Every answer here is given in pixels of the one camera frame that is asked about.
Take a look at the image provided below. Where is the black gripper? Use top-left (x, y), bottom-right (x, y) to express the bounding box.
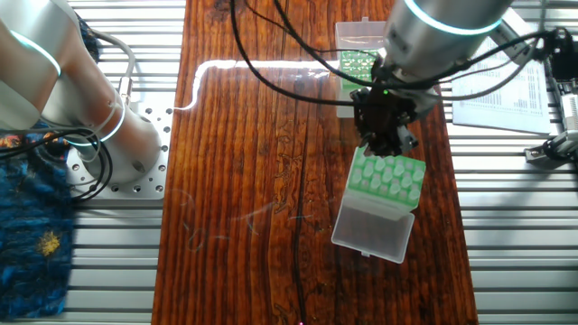
top-left (352, 79), bottom-right (422, 159)

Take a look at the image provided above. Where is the tall green pipette tip holder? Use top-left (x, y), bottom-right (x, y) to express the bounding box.
top-left (331, 144), bottom-right (426, 265)

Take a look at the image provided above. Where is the printed white paper sheet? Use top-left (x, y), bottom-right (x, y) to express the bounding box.
top-left (452, 54), bottom-right (552, 136)

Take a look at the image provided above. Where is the brown wooden board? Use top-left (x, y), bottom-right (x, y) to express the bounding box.
top-left (152, 0), bottom-right (480, 325)

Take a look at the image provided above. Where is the black keyboard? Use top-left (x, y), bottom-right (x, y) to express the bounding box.
top-left (553, 77), bottom-right (578, 96)

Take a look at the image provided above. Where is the blue patterned cloth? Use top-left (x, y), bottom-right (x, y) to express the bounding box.
top-left (0, 117), bottom-right (78, 317)

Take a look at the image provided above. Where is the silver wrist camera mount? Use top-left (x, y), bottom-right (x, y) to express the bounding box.
top-left (492, 7), bottom-right (547, 64)

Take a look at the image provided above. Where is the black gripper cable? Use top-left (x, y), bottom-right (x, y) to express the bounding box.
top-left (230, 0), bottom-right (578, 102)

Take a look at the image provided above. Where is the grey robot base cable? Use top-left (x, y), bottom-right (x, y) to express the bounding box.
top-left (86, 32), bottom-right (138, 118)

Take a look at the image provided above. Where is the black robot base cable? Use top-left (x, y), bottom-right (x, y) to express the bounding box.
top-left (36, 126), bottom-right (111, 201)

